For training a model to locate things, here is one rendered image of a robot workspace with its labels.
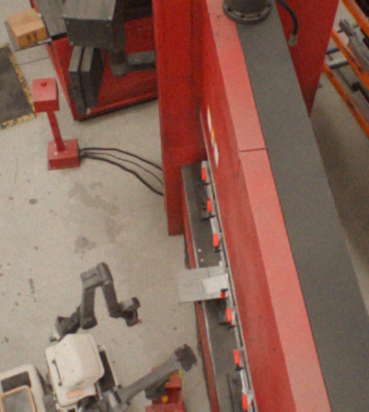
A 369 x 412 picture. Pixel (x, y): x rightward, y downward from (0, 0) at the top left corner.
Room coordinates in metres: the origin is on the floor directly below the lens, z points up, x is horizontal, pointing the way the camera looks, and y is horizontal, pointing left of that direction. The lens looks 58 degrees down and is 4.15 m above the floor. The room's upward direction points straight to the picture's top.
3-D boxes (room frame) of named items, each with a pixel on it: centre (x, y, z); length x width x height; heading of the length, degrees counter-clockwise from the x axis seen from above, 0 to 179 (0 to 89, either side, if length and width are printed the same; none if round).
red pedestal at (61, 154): (2.97, 0.95, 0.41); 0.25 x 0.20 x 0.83; 97
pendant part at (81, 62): (2.60, 0.54, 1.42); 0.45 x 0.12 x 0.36; 175
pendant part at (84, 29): (2.64, 0.44, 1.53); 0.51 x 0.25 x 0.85; 175
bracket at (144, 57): (2.71, 0.21, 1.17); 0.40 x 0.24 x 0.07; 7
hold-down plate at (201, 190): (2.04, -0.10, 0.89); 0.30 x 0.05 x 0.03; 7
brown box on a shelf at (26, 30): (3.31, 1.06, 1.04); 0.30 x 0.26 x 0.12; 21
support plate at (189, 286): (1.43, -0.08, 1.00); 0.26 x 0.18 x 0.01; 97
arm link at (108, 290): (1.21, 0.35, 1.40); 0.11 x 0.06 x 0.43; 21
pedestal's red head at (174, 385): (0.96, 0.10, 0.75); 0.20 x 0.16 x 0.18; 1
